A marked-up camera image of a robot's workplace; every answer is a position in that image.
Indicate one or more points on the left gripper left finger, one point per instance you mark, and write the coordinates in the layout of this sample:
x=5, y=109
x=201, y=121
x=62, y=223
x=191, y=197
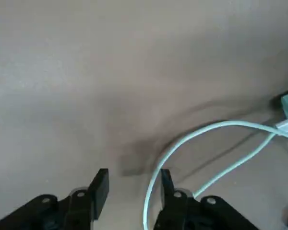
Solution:
x=62, y=213

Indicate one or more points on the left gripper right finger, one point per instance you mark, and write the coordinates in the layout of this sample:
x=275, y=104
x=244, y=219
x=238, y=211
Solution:
x=194, y=215

